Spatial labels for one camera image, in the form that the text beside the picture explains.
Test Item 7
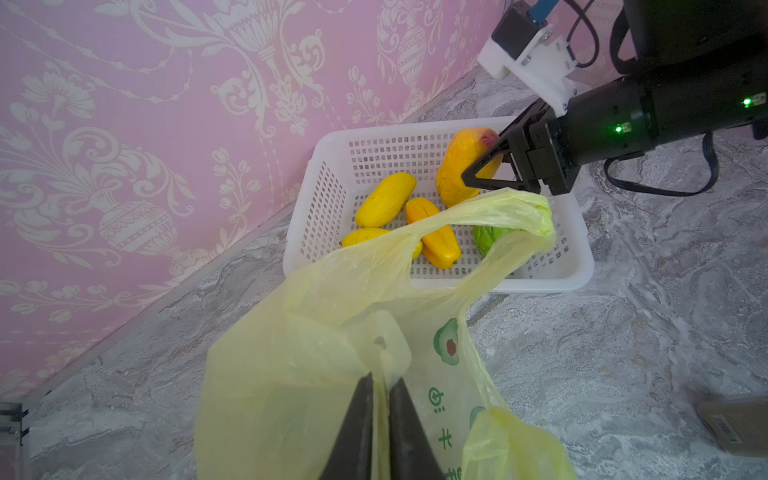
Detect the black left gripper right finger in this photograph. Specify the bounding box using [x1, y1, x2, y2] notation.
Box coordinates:
[388, 379, 443, 480]

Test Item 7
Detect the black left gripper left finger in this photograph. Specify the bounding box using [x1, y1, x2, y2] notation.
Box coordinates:
[319, 374, 374, 480]

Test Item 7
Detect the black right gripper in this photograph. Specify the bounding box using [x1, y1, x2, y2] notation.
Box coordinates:
[461, 98, 580, 196]

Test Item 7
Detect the yellow apple green stem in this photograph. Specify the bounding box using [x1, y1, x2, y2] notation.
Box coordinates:
[436, 127, 499, 208]

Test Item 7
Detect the yellow-green plastic bag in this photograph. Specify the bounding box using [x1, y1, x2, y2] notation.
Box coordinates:
[194, 189, 575, 479]

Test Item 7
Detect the green fruit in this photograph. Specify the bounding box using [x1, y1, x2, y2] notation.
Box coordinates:
[472, 226, 517, 258]

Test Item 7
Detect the orange yellow starfruit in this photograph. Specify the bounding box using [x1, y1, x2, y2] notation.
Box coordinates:
[405, 198, 461, 270]

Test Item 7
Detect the long yellow mango fruit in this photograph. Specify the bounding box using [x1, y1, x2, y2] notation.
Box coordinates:
[356, 172, 417, 228]

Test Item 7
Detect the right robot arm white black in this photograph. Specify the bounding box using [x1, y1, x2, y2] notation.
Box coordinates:
[461, 1, 767, 195]

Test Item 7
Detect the white plastic perforated basket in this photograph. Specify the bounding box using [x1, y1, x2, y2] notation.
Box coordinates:
[283, 117, 594, 294]

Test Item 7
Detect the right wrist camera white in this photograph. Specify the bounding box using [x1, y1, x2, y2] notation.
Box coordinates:
[477, 1, 590, 118]

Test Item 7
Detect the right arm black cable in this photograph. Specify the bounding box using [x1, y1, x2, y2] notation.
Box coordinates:
[602, 131, 721, 198]

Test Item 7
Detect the aluminium corner post left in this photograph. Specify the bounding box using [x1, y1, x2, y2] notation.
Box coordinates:
[0, 401, 30, 480]

